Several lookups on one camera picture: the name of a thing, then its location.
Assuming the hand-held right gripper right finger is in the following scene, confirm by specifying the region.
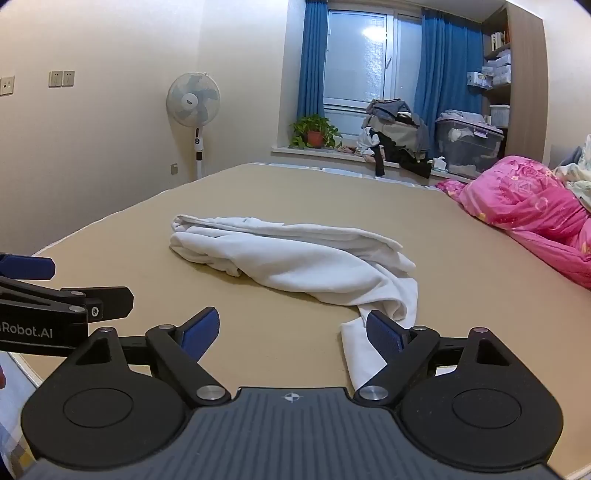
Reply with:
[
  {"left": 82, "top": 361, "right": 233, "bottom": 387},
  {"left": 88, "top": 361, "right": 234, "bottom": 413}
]
[{"left": 353, "top": 309, "right": 514, "bottom": 407}]

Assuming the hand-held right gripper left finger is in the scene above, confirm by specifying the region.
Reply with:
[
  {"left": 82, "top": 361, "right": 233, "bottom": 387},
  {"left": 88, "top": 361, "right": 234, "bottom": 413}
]
[{"left": 70, "top": 306, "right": 232, "bottom": 408}]

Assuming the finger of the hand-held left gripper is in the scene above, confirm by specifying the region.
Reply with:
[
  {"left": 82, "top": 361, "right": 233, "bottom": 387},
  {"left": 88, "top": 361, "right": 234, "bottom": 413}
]
[
  {"left": 0, "top": 276, "right": 135, "bottom": 325},
  {"left": 0, "top": 252, "right": 57, "bottom": 281}
]

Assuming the white garment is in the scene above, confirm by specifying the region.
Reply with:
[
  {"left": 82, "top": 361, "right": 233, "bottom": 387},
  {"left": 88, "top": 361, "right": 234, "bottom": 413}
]
[{"left": 168, "top": 213, "right": 419, "bottom": 391}]

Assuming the pile of clothes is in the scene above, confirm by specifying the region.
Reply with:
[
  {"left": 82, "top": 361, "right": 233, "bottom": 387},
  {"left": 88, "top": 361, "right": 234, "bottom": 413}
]
[{"left": 356, "top": 98, "right": 434, "bottom": 180}]

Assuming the bed with tan mattress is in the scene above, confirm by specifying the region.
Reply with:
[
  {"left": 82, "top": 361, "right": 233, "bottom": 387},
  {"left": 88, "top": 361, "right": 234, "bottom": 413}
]
[{"left": 0, "top": 161, "right": 591, "bottom": 480}]

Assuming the pink floral quilt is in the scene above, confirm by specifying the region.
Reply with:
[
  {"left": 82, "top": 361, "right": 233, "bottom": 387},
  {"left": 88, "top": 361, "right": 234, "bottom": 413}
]
[{"left": 436, "top": 155, "right": 591, "bottom": 291}]

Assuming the clear storage bin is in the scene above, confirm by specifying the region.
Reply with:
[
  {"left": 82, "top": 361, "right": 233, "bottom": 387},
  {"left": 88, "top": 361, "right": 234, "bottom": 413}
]
[{"left": 434, "top": 115, "right": 505, "bottom": 179}]

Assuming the potted green plant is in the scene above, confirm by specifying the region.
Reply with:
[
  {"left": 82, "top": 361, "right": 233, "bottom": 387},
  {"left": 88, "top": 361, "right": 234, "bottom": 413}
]
[{"left": 289, "top": 114, "right": 343, "bottom": 150}]

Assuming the white standing fan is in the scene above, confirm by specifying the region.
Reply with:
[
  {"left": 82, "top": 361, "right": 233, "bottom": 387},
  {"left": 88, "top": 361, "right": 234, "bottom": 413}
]
[{"left": 165, "top": 72, "right": 221, "bottom": 181}]

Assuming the pale blue folded cloth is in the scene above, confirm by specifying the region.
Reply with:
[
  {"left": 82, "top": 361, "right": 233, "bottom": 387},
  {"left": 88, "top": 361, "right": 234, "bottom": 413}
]
[{"left": 440, "top": 109, "right": 486, "bottom": 126}]

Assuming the pale patterned blanket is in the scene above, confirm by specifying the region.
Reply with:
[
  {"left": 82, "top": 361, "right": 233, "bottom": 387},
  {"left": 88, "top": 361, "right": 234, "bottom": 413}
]
[{"left": 553, "top": 134, "right": 591, "bottom": 214}]

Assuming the blue curtain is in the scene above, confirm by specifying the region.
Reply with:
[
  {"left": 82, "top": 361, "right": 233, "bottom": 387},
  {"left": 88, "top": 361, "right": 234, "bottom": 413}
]
[
  {"left": 295, "top": 0, "right": 330, "bottom": 126},
  {"left": 413, "top": 8, "right": 485, "bottom": 139}
]

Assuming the stack of white boxes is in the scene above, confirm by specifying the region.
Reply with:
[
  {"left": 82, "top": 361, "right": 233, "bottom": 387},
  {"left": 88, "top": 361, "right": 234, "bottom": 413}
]
[{"left": 481, "top": 52, "right": 513, "bottom": 88}]

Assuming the wooden shelf unit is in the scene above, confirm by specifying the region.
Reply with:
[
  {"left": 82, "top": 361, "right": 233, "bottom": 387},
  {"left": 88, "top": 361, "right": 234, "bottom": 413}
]
[{"left": 480, "top": 0, "right": 548, "bottom": 165}]

